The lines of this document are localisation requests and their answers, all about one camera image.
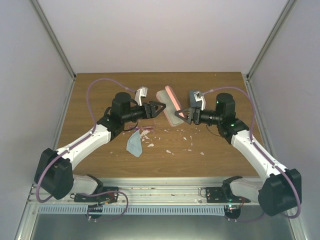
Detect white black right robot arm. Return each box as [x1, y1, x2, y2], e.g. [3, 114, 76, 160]
[174, 91, 302, 219]

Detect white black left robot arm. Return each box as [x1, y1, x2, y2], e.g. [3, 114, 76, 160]
[34, 92, 166, 203]

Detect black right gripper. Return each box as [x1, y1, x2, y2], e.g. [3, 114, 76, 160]
[174, 106, 222, 126]

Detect pink glasses case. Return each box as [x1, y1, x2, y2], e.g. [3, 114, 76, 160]
[156, 85, 184, 127]

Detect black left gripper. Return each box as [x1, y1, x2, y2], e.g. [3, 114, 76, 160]
[122, 101, 166, 124]

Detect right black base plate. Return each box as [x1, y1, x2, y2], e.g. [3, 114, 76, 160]
[198, 187, 251, 204]

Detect right aluminium corner post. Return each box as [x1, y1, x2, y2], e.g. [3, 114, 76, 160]
[246, 0, 297, 81]

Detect aluminium table edge rail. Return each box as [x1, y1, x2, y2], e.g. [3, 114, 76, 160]
[27, 177, 298, 206]

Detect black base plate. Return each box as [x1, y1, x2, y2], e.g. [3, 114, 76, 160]
[198, 187, 251, 204]
[70, 186, 119, 204]

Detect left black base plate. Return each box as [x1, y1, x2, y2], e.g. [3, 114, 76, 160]
[70, 186, 119, 204]

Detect aluminium corner post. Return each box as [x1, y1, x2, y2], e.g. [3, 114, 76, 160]
[29, 0, 77, 81]
[246, 0, 297, 81]

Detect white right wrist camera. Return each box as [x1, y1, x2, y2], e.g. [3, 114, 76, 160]
[193, 91, 206, 111]

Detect light blue cleaning cloth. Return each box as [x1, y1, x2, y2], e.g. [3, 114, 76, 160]
[126, 130, 143, 158]

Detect pink clear glasses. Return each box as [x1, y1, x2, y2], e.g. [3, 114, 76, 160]
[127, 125, 155, 132]

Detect left aluminium corner post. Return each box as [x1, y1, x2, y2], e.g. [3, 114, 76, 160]
[29, 0, 77, 81]

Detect grey slotted cable duct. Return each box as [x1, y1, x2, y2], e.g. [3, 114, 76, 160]
[38, 204, 225, 216]

